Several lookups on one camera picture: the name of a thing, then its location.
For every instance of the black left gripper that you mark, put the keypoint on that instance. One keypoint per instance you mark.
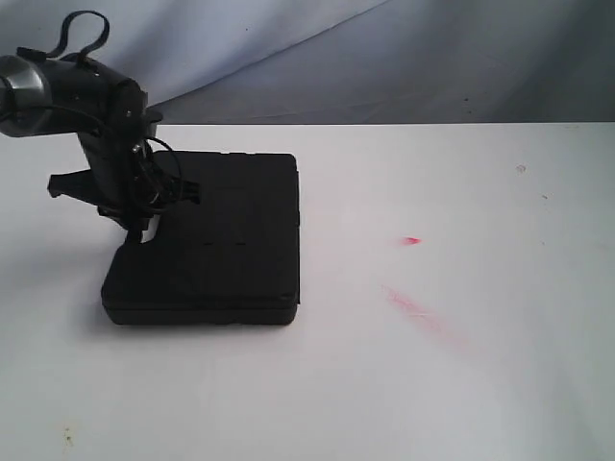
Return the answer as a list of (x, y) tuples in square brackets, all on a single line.
[(130, 180)]

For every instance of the black plastic carry case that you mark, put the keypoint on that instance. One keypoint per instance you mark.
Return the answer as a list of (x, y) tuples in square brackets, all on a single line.
[(232, 257)]

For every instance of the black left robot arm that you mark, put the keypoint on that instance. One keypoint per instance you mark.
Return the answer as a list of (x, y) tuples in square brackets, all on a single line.
[(109, 114)]

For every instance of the white backdrop cloth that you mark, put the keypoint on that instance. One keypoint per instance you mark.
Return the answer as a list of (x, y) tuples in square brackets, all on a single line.
[(346, 62)]

